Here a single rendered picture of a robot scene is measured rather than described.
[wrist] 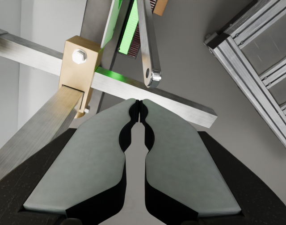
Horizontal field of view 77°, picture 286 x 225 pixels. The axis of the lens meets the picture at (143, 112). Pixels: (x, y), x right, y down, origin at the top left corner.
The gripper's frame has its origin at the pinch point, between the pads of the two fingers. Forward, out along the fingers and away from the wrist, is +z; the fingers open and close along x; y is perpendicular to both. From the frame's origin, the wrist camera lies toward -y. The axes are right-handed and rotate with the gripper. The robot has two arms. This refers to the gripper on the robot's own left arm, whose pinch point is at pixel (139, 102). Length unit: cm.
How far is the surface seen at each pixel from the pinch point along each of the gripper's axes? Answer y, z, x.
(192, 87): 40, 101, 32
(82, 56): 1.0, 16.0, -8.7
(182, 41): 12, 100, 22
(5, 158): 6.6, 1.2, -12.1
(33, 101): 20, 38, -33
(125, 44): 1.7, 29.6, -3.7
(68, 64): 2.6, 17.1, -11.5
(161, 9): -4, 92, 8
